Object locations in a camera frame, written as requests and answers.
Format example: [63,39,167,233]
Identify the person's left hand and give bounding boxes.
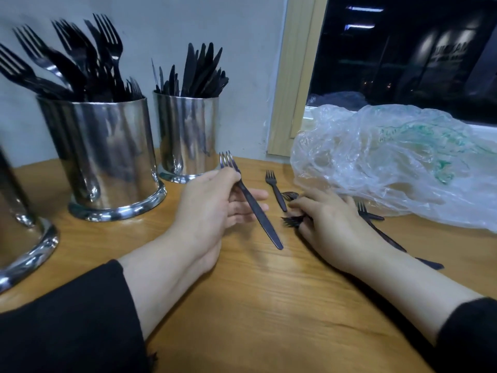
[171,167,270,269]

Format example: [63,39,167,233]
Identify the person's right hand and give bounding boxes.
[287,186,389,275]

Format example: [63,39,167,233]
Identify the clear plastic bag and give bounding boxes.
[289,103,497,234]

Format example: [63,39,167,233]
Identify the bunch of black knives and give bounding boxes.
[151,42,230,99]

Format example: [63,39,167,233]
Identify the bunch of black forks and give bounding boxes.
[0,13,144,104]

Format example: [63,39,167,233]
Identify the person's right forearm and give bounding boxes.
[353,245,497,373]

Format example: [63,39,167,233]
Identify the person's left forearm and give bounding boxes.
[0,237,211,373]

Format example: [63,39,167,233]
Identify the dark parked car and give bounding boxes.
[311,91,372,112]

